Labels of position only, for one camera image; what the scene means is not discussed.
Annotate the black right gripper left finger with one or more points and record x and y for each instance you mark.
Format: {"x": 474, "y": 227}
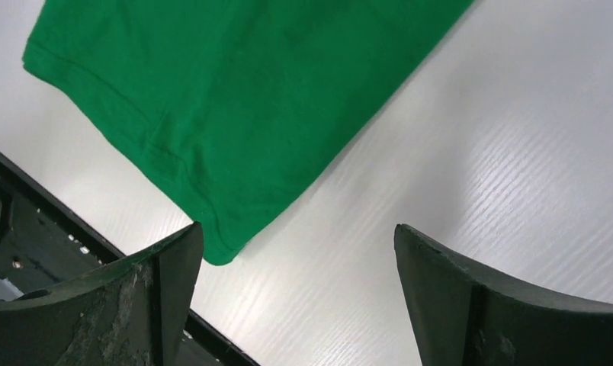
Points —
{"x": 129, "y": 312}

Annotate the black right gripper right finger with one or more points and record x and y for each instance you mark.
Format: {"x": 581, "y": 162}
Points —
{"x": 466, "y": 313}

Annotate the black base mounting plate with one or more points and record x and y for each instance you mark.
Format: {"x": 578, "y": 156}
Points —
{"x": 42, "y": 243}

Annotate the green t-shirt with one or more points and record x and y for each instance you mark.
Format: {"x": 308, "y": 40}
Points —
{"x": 233, "y": 108}

